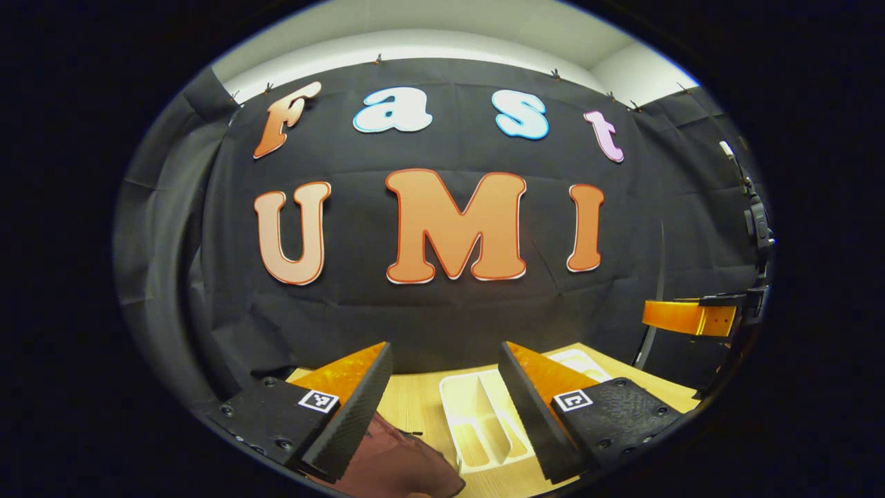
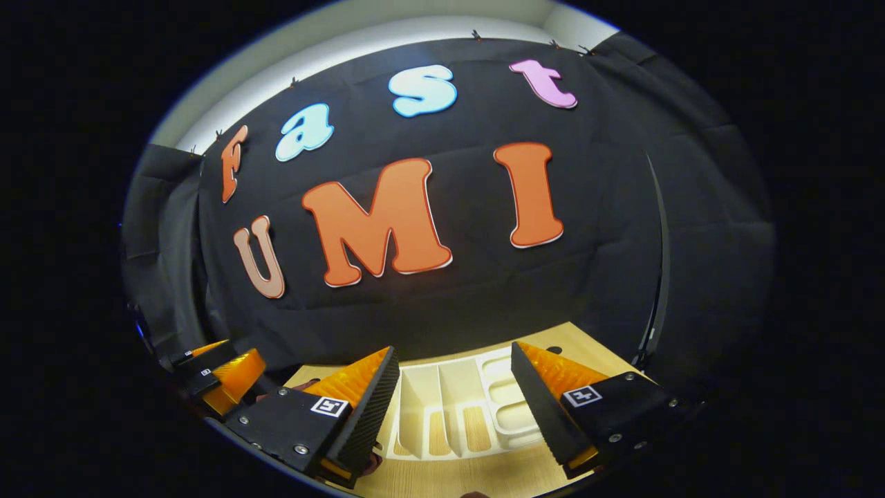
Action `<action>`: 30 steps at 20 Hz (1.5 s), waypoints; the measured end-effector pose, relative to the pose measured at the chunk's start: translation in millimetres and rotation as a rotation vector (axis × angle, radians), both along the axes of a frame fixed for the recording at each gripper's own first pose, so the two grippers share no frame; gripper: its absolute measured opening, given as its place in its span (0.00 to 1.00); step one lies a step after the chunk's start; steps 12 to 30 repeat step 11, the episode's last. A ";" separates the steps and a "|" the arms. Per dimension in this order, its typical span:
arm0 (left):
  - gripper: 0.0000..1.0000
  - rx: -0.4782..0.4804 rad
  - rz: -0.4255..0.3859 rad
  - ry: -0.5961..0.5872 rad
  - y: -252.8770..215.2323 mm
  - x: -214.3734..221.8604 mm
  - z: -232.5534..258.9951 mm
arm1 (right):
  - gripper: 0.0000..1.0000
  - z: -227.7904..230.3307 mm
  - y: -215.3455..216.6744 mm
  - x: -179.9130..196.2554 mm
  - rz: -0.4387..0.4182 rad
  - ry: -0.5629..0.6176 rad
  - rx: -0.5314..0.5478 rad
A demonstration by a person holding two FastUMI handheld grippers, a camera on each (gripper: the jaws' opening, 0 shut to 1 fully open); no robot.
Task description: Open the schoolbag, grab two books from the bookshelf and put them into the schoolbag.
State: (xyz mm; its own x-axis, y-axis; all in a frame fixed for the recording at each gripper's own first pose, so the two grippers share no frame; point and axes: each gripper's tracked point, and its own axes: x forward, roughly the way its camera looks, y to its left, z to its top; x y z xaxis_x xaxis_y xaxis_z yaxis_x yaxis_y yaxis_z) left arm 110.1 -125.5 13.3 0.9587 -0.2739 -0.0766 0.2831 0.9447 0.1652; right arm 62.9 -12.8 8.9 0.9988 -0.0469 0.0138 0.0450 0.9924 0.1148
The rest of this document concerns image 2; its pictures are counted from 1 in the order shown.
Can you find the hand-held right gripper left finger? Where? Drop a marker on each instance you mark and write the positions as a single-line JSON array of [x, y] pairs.
[[373, 415]]

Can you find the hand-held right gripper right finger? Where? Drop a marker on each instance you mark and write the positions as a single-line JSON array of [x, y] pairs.
[[543, 415]]

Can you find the cream bookshelf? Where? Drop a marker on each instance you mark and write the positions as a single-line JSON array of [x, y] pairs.
[[453, 394]]

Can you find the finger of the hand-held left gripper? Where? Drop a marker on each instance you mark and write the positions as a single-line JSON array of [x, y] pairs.
[[200, 356], [231, 380]]

